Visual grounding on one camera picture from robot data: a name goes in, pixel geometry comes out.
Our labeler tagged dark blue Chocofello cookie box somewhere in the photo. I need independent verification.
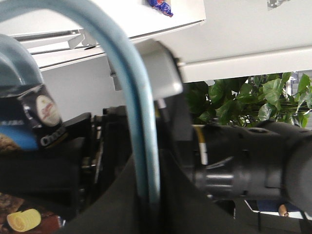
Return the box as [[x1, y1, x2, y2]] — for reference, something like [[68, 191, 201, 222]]
[[0, 84, 68, 232]]

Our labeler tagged light blue plastic basket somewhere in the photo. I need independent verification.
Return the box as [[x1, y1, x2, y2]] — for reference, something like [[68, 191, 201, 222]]
[[0, 0, 160, 210]]

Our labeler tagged white store shelving unit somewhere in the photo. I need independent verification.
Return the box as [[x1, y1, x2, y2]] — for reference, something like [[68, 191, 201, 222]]
[[0, 0, 312, 98]]

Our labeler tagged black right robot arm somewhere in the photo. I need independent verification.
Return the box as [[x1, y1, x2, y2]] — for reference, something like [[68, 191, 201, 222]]
[[0, 86, 312, 225]]

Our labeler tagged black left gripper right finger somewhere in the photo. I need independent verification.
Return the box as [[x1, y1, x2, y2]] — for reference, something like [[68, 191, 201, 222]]
[[159, 150, 246, 234]]

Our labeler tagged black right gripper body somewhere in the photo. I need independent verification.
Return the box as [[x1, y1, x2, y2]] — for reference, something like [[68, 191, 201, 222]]
[[0, 106, 132, 219]]

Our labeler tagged green leafy plant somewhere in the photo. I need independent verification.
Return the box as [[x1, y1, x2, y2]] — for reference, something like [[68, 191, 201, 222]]
[[186, 72, 312, 128]]

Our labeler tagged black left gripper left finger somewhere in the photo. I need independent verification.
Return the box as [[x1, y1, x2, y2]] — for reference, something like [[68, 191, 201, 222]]
[[58, 157, 143, 234]]

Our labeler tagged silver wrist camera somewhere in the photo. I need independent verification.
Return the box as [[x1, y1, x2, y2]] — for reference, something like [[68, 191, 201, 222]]
[[135, 39, 183, 100]]

